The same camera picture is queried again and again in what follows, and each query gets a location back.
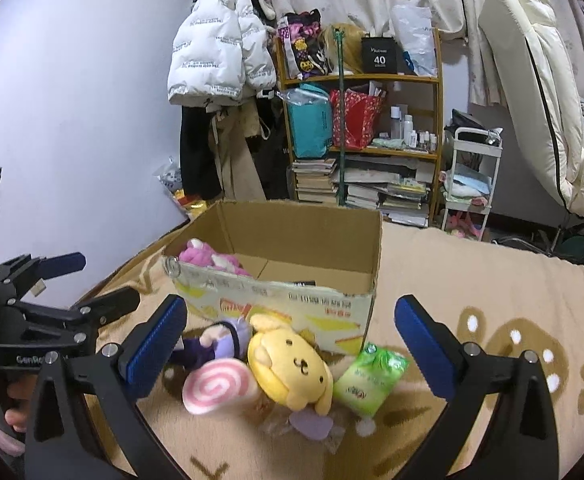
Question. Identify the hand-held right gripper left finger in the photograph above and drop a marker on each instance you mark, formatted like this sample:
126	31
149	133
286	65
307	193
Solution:
156	347

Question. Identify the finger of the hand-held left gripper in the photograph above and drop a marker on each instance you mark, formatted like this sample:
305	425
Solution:
111	305
66	263

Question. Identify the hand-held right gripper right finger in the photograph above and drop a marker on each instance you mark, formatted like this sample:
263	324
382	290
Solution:
422	352

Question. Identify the purple plush doll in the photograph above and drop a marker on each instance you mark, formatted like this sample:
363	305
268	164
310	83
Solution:
196	350

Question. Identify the green tissue packet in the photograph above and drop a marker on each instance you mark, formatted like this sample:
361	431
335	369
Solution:
367	380

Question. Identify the pink swirl lollipop plush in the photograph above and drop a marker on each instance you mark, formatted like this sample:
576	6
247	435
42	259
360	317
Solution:
216	385

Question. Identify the yellow dog plush toy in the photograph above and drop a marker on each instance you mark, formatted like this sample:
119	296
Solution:
292	360

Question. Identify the purple heart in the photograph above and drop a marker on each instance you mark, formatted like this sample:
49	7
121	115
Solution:
309	422

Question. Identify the printed cardboard box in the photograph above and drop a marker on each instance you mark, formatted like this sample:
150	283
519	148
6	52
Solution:
297	240

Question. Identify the person's left hand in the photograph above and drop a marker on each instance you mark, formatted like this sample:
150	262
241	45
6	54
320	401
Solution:
19	400

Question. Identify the beige flower printed blanket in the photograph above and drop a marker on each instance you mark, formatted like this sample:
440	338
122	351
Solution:
472	285

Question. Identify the pink plush toy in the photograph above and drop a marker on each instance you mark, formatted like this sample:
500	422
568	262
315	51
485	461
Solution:
196	255

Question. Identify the pile of colourful packets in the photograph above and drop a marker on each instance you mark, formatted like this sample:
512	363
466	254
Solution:
171	180

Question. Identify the pile of books and papers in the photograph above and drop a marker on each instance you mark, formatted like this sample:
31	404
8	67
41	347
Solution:
392	190

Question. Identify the black hanging garment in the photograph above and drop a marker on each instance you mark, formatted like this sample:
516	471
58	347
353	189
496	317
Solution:
196	150

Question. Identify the white rolling cart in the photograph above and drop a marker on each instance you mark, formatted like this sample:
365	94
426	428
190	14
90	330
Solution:
472	180

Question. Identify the beige canvas bag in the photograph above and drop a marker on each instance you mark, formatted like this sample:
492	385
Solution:
234	160

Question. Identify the stack of books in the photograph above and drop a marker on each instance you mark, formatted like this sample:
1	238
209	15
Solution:
314	180

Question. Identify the green pole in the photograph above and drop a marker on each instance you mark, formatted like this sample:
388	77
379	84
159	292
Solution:
343	150

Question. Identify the row of cosmetic bottles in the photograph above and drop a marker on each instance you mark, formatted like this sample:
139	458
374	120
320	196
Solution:
409	132

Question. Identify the black pouch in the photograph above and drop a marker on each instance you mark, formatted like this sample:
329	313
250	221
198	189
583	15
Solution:
467	121

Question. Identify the red patterned bag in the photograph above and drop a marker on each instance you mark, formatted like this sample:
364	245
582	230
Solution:
354	120

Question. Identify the teal bag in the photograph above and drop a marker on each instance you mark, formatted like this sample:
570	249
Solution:
309	125

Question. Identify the white puffer jacket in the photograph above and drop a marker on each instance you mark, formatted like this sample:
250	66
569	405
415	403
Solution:
206	40

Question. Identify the wooden shelf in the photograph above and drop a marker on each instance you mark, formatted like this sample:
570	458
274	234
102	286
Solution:
372	78

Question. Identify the black box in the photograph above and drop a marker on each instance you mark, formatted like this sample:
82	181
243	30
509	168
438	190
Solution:
382	55

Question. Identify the cream folded mattress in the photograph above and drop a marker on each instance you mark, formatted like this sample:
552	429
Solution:
522	60

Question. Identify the blond wig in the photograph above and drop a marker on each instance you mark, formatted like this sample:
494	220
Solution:
352	50

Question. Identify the clear plastic bag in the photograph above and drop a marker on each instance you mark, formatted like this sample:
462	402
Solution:
414	35

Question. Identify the colourful printed bag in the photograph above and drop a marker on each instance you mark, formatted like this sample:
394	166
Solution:
302	45

